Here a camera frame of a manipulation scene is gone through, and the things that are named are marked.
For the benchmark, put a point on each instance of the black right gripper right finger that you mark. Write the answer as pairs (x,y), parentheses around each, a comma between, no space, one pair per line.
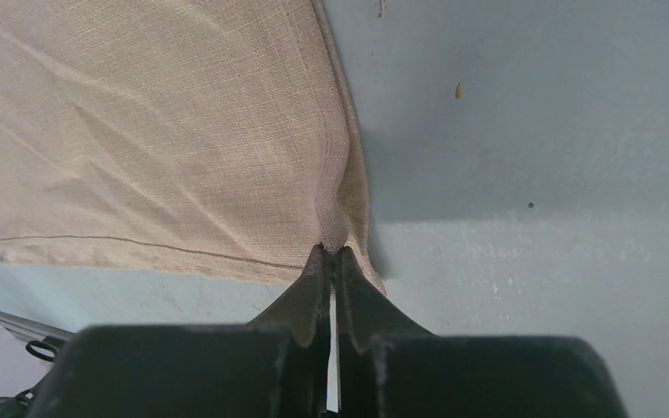
(366,321)

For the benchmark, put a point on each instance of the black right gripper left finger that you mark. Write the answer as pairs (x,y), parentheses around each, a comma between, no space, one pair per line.
(302,313)

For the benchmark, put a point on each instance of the beige cloth napkin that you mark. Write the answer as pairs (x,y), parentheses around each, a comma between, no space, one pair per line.
(203,137)

